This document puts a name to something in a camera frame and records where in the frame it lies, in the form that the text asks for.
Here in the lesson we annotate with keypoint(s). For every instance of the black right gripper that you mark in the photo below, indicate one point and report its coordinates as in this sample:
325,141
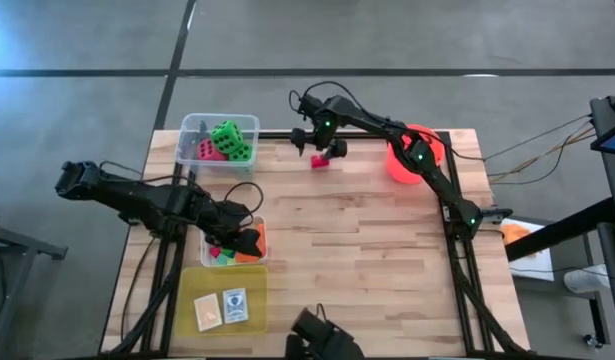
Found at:
327,117

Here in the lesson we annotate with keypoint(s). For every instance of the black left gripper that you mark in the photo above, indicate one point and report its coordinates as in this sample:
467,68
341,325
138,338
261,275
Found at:
227,217

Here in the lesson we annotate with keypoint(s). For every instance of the pale cyan building block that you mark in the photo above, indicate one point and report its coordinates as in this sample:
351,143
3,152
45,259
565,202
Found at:
220,259

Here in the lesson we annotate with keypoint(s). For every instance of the red small brick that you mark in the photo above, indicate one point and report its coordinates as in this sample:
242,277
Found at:
214,251

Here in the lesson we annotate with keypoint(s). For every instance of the blue playing card deck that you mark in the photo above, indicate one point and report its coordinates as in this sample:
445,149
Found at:
235,306

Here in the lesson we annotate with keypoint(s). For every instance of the green foam die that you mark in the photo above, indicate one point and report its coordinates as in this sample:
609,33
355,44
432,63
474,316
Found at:
227,136
241,153

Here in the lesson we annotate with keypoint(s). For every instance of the orange playing card deck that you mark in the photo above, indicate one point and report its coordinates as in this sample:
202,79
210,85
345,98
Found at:
208,312

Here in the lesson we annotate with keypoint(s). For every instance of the orange pumpkin bucket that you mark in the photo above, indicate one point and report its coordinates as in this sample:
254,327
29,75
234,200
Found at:
402,170

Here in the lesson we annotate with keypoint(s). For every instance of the pink die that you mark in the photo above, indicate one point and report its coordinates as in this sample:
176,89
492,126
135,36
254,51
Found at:
206,150

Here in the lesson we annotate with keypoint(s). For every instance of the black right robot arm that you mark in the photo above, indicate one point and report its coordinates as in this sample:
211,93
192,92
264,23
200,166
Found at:
437,175

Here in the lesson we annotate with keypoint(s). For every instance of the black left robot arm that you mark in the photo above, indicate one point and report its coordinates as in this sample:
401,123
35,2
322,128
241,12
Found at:
137,197

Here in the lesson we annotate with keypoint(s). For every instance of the yellow translucent tray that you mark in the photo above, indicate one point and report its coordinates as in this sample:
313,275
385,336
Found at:
257,280

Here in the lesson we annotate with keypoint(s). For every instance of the white plastic bin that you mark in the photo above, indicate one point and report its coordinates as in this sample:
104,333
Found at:
204,260

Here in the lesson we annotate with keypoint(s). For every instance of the clear plastic container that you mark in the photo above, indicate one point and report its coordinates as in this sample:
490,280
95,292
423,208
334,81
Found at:
187,125

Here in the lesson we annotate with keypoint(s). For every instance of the orange object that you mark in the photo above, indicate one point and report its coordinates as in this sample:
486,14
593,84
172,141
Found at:
514,233

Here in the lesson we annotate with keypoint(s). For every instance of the white paper sheet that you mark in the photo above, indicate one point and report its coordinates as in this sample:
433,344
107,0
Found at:
532,265

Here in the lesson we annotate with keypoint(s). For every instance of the black equipment stand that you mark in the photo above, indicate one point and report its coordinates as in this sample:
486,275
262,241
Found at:
562,227

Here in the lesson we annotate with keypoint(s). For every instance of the tablet with blue screen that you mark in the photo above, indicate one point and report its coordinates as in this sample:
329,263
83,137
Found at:
614,142

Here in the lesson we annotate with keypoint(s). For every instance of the person's foot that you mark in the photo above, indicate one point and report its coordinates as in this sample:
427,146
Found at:
584,279

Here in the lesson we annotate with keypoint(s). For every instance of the black caster wheel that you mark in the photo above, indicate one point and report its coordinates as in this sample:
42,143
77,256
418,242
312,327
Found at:
593,341

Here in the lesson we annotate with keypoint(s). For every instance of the black metal table frame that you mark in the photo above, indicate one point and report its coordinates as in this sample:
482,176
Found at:
367,135

